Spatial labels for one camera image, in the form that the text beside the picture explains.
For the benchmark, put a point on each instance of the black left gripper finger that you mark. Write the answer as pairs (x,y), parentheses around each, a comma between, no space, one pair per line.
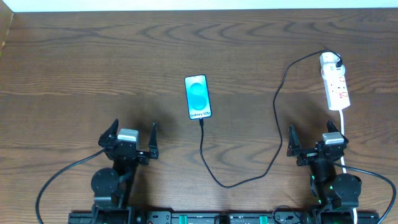
(109,135)
(153,147)

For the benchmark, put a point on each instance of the white USB charger adapter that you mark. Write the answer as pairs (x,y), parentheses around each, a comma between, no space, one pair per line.
(331,65)

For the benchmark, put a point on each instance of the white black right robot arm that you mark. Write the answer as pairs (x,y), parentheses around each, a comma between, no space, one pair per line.
(338,194)

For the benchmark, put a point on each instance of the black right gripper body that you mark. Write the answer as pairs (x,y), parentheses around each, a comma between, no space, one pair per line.
(315,156)

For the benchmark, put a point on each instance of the blue screen Galaxy smartphone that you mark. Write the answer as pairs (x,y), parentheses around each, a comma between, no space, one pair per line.
(198,97)

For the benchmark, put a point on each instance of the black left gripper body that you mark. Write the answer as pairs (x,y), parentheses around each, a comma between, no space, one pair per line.
(125,152)

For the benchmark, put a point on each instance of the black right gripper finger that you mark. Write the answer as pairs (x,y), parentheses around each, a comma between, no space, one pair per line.
(331,127)
(294,145)

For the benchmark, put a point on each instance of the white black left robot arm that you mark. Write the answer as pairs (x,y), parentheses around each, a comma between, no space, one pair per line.
(112,186)

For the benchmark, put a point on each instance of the white extension power strip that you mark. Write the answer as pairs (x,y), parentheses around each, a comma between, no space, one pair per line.
(336,93)

